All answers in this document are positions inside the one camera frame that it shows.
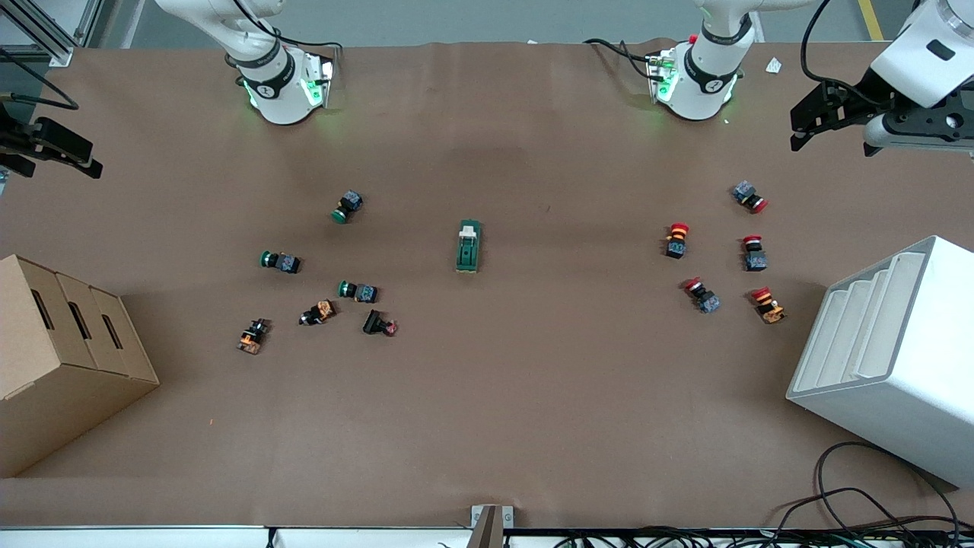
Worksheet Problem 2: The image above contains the red mushroom button orange block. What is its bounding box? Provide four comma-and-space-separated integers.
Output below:
750, 286, 787, 326

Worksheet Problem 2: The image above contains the aluminium frame profile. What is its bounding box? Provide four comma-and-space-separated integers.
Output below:
0, 0, 104, 69

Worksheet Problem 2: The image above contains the white table edge strip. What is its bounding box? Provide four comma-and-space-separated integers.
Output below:
0, 524, 476, 548

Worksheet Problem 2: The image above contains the green push button switch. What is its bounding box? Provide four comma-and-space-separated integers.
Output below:
331, 190, 364, 225
337, 279, 380, 304
259, 250, 303, 276

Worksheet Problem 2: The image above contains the green load switch white handle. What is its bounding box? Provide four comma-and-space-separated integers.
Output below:
455, 219, 483, 274

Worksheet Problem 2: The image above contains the orange black selector switch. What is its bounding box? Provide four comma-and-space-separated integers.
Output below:
236, 318, 272, 355
298, 299, 337, 327

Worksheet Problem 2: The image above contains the black cable bundle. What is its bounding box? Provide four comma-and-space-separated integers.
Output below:
554, 527, 974, 548

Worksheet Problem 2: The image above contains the white stepped rack box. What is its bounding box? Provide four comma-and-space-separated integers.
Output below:
785, 234, 974, 489

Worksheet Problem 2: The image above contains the black looped cable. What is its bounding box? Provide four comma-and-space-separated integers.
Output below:
767, 441, 974, 548

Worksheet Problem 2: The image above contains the black switch with red lens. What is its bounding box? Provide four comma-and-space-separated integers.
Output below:
361, 308, 399, 337

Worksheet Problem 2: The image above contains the grey metal camera bracket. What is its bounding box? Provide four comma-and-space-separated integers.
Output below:
469, 504, 515, 548

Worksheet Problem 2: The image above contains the brown cardboard box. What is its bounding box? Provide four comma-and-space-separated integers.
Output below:
0, 253, 161, 480

